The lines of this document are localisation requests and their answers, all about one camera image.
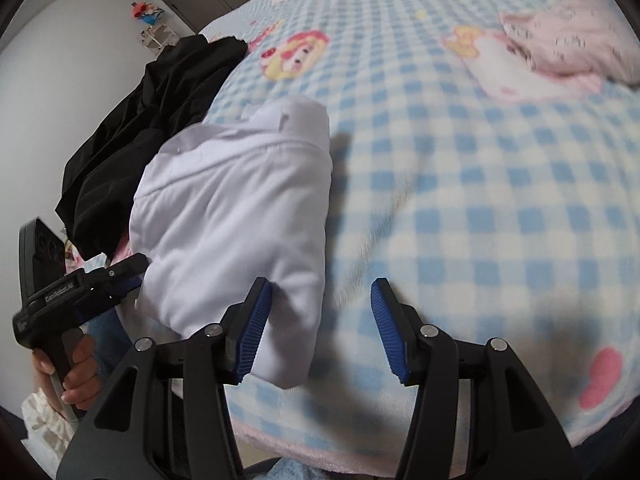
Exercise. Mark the black garment pile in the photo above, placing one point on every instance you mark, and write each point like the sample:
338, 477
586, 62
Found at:
100, 179

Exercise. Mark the red blue doll toy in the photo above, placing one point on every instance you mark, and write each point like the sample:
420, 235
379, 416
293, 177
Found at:
146, 12

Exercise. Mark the person's left hand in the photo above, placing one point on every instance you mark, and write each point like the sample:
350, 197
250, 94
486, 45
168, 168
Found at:
81, 385

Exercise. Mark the white wire shelf rack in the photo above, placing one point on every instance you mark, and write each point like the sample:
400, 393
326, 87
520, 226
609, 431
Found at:
157, 37

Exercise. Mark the white shirt navy trim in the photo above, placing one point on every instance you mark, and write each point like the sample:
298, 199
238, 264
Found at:
222, 205

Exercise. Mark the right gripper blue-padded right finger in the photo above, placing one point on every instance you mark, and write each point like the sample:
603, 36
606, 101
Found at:
399, 329

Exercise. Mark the blue checkered cartoon blanket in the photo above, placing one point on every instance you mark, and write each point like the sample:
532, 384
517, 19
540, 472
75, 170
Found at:
498, 201

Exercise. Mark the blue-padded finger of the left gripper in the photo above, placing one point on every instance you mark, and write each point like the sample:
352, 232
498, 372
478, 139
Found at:
115, 283

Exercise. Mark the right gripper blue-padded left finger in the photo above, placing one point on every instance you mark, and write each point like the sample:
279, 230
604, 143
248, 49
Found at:
244, 324

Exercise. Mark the folded pink patterned clothing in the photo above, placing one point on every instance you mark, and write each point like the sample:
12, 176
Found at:
574, 37

